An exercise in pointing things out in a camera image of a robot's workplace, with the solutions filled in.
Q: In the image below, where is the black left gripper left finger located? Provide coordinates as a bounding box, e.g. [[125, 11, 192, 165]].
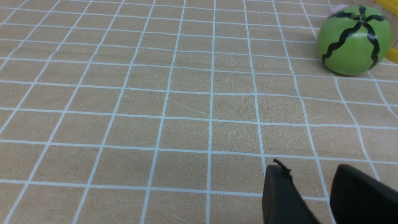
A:
[[262, 159, 320, 224]]

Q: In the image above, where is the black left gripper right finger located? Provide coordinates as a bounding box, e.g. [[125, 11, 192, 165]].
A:
[[330, 164, 398, 224]]

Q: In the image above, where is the green toy watermelon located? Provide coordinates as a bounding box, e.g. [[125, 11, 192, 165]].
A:
[[317, 5, 392, 76]]

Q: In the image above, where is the pink cube block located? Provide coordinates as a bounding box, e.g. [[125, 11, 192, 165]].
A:
[[327, 4, 350, 17]]

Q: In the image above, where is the checkered orange tablecloth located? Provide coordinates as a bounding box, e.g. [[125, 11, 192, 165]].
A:
[[0, 0, 397, 224]]

